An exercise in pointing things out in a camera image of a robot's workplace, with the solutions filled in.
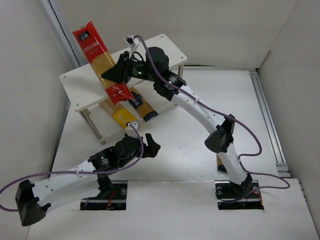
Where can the aluminium frame rail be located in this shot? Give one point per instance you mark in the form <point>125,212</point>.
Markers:
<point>280,161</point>

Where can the red spaghetti bag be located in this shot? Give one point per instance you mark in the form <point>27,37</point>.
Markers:
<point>101,61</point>

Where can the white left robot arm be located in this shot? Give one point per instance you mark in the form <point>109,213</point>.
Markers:
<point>90,179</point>

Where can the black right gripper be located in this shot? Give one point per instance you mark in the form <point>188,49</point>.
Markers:
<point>125,68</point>

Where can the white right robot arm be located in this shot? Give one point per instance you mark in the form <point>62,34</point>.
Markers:
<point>155,68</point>

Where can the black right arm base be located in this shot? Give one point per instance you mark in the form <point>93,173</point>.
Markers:
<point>227,199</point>

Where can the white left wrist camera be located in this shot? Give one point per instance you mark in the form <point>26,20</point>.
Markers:
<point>133,126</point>

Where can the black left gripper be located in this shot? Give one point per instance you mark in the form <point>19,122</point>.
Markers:
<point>144,147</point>

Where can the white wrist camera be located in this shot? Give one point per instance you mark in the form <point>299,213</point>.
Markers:
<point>132,42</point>
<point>133,126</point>

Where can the blue-label spaghetti bag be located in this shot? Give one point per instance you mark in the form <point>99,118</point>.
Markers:
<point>143,108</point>

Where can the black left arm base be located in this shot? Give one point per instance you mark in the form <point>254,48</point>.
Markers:
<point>116,200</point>

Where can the yellow-ended spaghetti bag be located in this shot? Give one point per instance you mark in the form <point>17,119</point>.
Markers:
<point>118,113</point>

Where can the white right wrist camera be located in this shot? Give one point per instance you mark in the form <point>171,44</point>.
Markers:
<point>132,42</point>

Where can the white two-tier shelf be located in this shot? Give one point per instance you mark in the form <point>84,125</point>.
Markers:
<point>85,91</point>

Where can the dark-ended spaghetti bag with barcode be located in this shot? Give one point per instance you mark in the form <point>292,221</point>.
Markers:
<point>220,166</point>

